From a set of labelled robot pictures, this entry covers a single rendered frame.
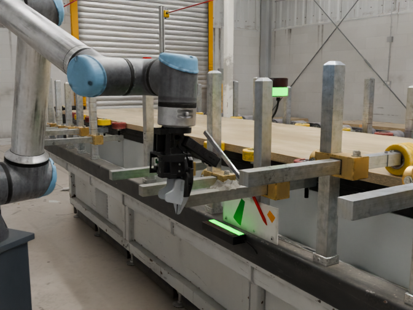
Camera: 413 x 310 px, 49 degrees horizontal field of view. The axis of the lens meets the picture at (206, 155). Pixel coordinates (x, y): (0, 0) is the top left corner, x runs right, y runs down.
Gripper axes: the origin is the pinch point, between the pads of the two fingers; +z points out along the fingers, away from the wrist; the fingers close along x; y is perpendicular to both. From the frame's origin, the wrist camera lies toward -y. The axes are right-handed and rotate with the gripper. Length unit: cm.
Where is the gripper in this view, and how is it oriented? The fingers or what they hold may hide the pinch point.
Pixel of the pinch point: (180, 208)
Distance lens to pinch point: 111.3
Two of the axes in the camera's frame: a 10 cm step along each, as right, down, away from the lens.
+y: -8.6, 0.3, -5.2
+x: 5.2, 1.4, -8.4
